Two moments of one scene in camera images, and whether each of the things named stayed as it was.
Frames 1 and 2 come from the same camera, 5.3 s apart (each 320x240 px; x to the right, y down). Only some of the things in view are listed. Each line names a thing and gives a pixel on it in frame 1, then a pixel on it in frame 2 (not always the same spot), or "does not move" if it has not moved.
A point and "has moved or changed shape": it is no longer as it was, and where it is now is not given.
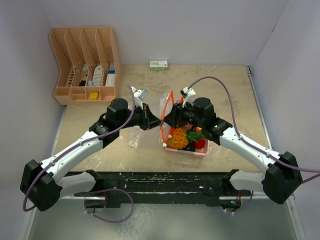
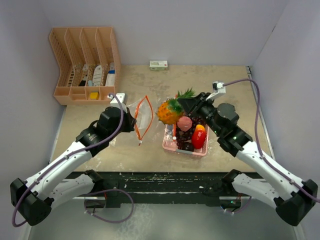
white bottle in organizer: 97,75 does not move
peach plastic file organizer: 88,61 does not move
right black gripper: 176,114 → 189,104
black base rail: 204,188 does not move
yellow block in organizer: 94,95 does not move
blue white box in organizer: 110,80 does not move
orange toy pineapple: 178,138 has moved or changed shape
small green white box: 158,65 does not move
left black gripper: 148,120 → 130,121
